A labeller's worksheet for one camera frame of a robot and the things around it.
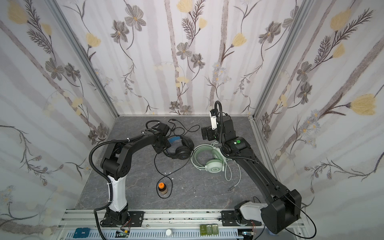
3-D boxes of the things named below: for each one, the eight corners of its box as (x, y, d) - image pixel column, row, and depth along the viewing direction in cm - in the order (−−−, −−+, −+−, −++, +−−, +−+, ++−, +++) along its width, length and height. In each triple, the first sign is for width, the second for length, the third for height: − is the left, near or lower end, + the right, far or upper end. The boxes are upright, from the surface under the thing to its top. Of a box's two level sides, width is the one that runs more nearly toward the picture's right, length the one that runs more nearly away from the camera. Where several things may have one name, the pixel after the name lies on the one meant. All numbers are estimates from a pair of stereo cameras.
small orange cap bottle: (161, 194, 84) (157, 188, 76) (161, 188, 86) (158, 182, 79) (167, 194, 84) (165, 188, 76) (168, 188, 86) (165, 182, 79)
